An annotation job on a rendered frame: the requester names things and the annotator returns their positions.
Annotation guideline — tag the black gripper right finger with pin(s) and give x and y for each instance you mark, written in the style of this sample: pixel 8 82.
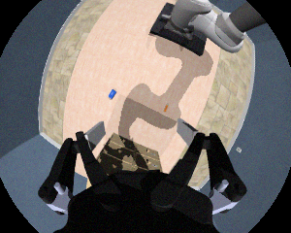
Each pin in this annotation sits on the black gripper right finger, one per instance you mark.
pixel 226 187

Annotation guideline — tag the dark brown wooden chest of drawers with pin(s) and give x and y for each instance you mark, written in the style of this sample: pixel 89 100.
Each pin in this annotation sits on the dark brown wooden chest of drawers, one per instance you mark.
pixel 88 182

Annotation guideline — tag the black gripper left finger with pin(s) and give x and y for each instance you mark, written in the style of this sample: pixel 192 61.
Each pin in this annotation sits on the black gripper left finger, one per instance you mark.
pixel 54 191

